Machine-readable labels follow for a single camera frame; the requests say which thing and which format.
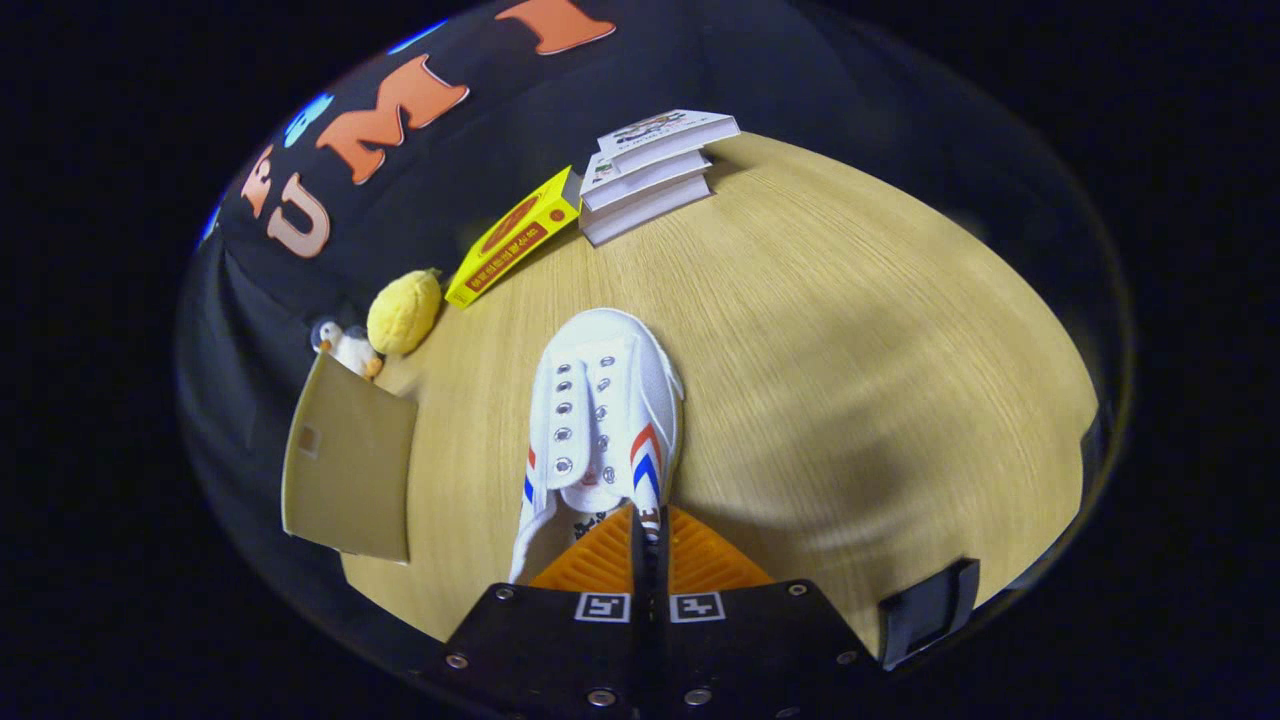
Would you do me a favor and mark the penguin plush toy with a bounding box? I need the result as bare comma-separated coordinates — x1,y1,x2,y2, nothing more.
310,318,384,381

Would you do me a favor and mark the white canvas shoe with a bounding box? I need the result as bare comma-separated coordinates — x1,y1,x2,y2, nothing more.
508,308,686,586

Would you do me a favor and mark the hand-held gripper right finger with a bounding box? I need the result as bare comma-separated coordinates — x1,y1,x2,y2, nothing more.
652,505,886,720

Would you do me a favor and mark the white book with bird picture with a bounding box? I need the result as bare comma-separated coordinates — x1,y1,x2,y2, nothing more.
598,109,741,176

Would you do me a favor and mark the black clamp block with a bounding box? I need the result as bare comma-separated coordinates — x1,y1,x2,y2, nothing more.
880,558,981,669

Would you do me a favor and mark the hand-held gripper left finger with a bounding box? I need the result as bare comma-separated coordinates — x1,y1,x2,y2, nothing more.
440,505,653,720

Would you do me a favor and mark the white illustrated book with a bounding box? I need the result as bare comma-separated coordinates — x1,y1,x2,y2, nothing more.
580,148,713,213

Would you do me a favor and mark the yellow book with red circle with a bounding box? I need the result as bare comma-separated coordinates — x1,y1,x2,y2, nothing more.
445,166,583,308

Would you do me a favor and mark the white thick book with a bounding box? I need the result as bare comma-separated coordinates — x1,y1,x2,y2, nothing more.
582,175,713,247

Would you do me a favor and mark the yellow round plush toy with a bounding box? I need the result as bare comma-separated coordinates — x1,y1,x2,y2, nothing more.
366,268,444,356

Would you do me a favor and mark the beige fabric storage box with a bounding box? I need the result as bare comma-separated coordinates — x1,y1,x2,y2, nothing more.
281,350,419,564

